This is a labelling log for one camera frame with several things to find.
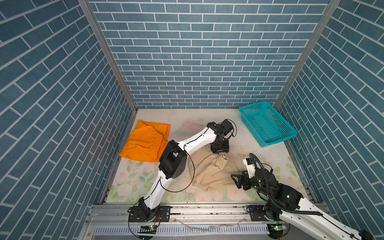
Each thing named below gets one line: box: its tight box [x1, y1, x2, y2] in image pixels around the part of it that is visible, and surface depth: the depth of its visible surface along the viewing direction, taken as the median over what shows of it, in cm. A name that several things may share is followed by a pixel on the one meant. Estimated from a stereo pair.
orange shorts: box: [119, 120, 171, 163], surface depth 99 cm
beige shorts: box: [188, 145, 239, 191], surface depth 84 cm
